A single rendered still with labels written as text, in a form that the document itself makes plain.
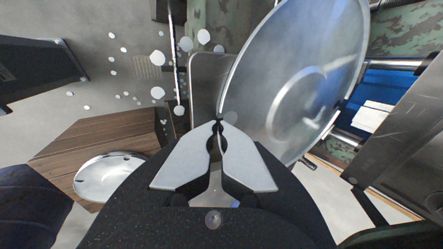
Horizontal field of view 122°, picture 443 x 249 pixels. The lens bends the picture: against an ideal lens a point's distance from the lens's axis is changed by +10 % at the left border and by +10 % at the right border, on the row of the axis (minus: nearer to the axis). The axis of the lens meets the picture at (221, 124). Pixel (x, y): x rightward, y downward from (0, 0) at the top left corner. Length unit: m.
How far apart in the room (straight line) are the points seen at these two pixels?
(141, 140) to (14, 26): 0.64
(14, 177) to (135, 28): 0.96
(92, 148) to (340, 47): 0.77
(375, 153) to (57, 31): 1.08
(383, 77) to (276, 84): 1.30
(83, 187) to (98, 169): 0.11
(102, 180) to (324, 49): 0.82
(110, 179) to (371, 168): 0.81
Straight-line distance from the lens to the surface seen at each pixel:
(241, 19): 0.30
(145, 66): 0.74
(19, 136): 1.21
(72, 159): 0.75
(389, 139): 0.26
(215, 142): 0.16
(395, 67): 0.39
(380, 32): 0.53
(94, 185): 0.80
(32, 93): 0.70
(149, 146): 0.68
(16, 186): 1.17
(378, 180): 0.27
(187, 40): 0.25
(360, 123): 0.31
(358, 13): 0.28
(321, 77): 0.24
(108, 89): 0.96
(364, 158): 0.27
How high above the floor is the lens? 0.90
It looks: 51 degrees down
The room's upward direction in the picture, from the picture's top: 137 degrees clockwise
